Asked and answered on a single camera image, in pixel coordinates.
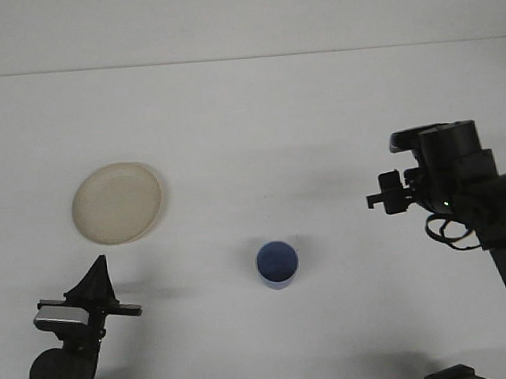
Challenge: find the pale blue cup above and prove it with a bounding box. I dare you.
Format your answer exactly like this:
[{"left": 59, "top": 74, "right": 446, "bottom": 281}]
[{"left": 253, "top": 237, "right": 303, "bottom": 292}]

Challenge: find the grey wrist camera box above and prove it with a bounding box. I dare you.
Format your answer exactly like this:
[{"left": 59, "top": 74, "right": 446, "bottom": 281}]
[
  {"left": 386, "top": 122, "right": 452, "bottom": 155},
  {"left": 30, "top": 301, "right": 91, "bottom": 333}
]

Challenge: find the pale round plate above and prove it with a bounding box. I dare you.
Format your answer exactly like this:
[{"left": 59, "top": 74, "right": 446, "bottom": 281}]
[{"left": 67, "top": 157, "right": 173, "bottom": 251}]

